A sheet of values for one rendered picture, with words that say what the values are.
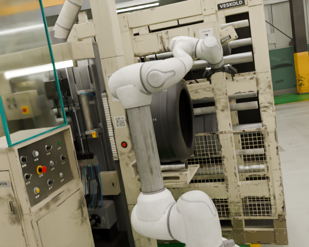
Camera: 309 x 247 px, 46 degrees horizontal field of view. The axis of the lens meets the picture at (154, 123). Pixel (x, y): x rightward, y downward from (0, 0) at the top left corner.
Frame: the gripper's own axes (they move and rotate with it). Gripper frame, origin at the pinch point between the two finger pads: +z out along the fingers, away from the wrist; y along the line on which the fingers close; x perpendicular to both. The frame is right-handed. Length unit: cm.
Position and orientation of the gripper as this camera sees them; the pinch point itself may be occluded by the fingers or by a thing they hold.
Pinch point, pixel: (221, 79)
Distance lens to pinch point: 225.2
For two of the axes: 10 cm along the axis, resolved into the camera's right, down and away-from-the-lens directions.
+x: 0.0, -9.2, 3.9
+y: 9.5, -1.2, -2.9
